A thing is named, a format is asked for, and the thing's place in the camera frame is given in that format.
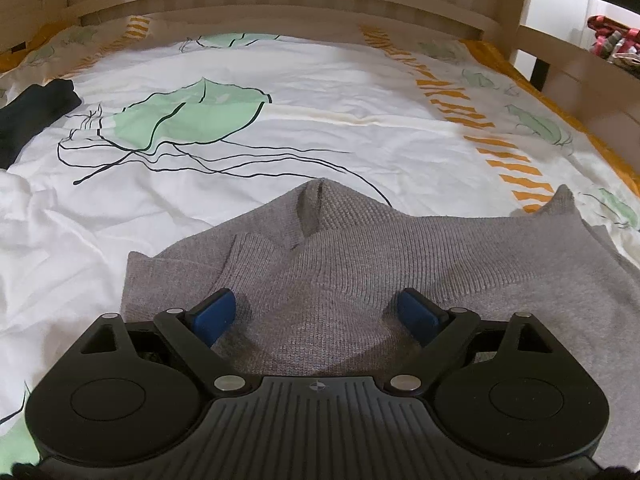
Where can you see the white leaf printed duvet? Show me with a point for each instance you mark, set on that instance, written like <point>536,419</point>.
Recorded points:
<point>300,110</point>

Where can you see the black garment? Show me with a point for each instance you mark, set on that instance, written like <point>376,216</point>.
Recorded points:
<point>30,110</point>

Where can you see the grey knit sweater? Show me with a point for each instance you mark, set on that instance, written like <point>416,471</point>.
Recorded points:
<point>350,270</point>

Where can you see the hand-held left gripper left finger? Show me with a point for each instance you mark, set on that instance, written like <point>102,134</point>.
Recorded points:
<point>216,316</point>

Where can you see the white wooden bed frame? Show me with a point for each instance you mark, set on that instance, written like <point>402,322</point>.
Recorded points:
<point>300,5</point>

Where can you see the red patterned cloth bundle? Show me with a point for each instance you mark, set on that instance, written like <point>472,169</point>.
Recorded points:
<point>617,40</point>

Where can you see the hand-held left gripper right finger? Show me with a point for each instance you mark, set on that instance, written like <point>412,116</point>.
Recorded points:
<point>416,316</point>

